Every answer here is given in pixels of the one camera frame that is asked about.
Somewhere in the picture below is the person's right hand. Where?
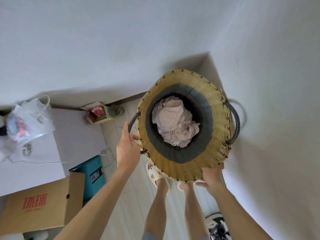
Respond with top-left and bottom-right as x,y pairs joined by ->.
194,163 -> 227,195

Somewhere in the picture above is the person's left hand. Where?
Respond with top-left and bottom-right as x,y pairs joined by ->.
116,121 -> 143,170

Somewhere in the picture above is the pale pink garment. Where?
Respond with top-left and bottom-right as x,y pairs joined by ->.
152,95 -> 201,148

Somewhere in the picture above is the tan and grey woven basket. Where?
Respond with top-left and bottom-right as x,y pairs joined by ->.
128,69 -> 241,183

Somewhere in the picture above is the person's right forearm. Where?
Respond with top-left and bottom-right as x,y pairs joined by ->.
209,182 -> 273,240

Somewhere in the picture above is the person's left forearm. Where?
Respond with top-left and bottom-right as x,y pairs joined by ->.
54,165 -> 137,240

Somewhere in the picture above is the person's left leg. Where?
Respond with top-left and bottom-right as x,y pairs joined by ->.
142,178 -> 169,240

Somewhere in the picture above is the white cartoon left slipper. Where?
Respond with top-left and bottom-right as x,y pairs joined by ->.
146,162 -> 171,194

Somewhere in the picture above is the white cartoon slipper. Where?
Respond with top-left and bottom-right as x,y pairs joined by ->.
146,162 -> 171,194
176,180 -> 208,193

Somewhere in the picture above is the white cartoon right slipper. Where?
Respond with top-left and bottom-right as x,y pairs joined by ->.
176,180 -> 208,193

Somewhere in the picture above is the green jar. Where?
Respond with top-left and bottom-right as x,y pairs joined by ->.
108,105 -> 125,117

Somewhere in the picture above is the small open cardboard box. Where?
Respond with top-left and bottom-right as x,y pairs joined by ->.
80,102 -> 115,125

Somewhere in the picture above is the black and white sneaker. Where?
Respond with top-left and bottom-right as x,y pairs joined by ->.
204,212 -> 229,240

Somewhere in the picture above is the small red box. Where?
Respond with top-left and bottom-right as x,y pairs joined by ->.
90,105 -> 105,118

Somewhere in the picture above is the teal box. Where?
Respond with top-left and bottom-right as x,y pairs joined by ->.
69,155 -> 107,201

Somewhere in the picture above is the white flat board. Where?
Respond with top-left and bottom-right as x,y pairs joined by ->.
0,108 -> 108,197

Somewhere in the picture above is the cardboard box with red print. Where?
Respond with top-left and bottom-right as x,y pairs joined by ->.
0,172 -> 86,237

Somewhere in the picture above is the clear plastic bag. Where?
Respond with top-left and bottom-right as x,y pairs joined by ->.
0,95 -> 56,163

